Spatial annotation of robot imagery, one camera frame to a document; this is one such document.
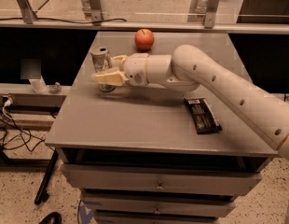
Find silver redbull can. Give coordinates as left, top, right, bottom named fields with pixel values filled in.
left=89, top=45, right=117, bottom=93

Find black cable on rail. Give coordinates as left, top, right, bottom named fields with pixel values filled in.
left=0, top=16, right=128, bottom=25

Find black pole on floor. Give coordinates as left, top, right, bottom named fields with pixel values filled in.
left=34, top=151, right=59, bottom=205

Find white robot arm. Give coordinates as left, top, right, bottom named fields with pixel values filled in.
left=90, top=45, right=289, bottom=161

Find metal bracket middle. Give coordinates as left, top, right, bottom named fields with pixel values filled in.
left=89, top=0, right=103, bottom=23

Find black cables on floor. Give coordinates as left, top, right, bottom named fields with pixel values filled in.
left=0, top=97, right=55, bottom=152

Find white pump soap bottle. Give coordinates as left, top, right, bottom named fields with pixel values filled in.
left=30, top=77, right=48, bottom=94

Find drawer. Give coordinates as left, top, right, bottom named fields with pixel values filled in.
left=61, top=164, right=262, bottom=196
left=82, top=193, right=235, bottom=217

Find small metal object on ledge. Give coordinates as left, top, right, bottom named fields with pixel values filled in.
left=49, top=82, right=62, bottom=93

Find red apple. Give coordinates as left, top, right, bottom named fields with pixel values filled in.
left=134, top=29, right=155, bottom=50

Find metal bracket left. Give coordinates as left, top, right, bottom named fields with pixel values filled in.
left=16, top=0, right=36, bottom=24

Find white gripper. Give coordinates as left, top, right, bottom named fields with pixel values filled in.
left=91, top=53, right=149, bottom=87

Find top drawer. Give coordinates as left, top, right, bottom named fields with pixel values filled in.
left=61, top=164, right=262, bottom=196

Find black snack bar wrapper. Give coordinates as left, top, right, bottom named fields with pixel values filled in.
left=184, top=98, right=222, bottom=134

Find grey drawer cabinet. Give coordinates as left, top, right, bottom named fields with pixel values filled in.
left=47, top=32, right=279, bottom=224

